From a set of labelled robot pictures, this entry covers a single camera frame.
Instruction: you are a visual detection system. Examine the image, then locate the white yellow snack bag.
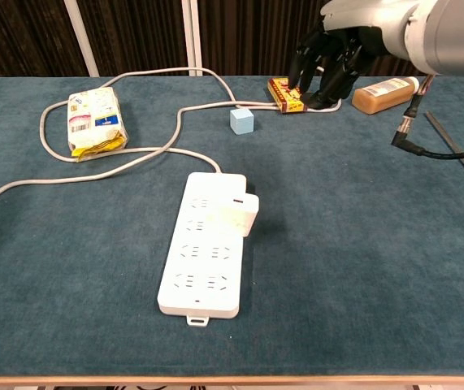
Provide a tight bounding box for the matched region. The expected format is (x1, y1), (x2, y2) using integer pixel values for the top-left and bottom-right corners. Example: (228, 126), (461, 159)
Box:
(67, 86), (129, 163)

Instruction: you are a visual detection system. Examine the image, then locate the brown liquid bottle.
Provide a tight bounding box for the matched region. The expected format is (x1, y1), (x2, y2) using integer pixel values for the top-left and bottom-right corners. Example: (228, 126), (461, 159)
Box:
(351, 76), (421, 116)

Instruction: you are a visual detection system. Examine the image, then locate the white double partition post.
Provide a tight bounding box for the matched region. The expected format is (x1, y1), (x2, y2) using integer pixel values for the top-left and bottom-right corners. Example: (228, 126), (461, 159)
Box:
(180, 0), (204, 77)

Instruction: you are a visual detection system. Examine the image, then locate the white power strip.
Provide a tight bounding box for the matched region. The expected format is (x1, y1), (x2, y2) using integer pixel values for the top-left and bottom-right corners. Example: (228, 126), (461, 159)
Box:
(157, 171), (249, 328)

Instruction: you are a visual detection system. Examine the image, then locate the grey power strip cable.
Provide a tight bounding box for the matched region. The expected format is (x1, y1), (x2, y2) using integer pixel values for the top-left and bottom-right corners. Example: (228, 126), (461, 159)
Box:
(0, 67), (343, 215)

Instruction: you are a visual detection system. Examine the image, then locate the white slanted partition post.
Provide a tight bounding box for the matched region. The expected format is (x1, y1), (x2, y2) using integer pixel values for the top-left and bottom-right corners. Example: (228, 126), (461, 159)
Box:
(63, 0), (101, 77)

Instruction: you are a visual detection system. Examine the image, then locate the light blue cube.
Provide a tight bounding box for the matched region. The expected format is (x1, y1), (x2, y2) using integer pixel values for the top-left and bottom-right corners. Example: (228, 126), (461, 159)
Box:
(229, 107), (255, 136)

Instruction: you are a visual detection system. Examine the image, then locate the black wrist cable with connector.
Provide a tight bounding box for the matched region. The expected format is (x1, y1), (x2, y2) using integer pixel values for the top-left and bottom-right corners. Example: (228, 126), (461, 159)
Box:
(391, 75), (464, 160)

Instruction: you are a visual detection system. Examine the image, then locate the blue table cloth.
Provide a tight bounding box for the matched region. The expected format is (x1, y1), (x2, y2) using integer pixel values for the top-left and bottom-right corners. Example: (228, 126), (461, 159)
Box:
(0, 75), (464, 379)

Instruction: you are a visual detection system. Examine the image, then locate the white plug adapter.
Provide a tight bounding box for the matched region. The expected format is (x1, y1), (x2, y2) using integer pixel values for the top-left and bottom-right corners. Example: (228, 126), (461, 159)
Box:
(210, 193), (261, 239)

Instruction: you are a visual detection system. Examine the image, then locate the thin metal rod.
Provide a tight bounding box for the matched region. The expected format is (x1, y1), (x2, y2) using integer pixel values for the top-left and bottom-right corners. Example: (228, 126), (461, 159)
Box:
(425, 110), (464, 200)

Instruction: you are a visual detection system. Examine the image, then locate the red yellow carton box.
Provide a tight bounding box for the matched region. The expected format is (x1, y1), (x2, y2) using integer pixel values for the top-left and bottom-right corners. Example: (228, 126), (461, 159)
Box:
(267, 76), (311, 115)

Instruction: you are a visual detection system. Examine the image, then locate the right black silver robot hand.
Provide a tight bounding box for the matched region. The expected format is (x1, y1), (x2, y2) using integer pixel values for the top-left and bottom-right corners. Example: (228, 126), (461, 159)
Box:
(288, 0), (419, 111)

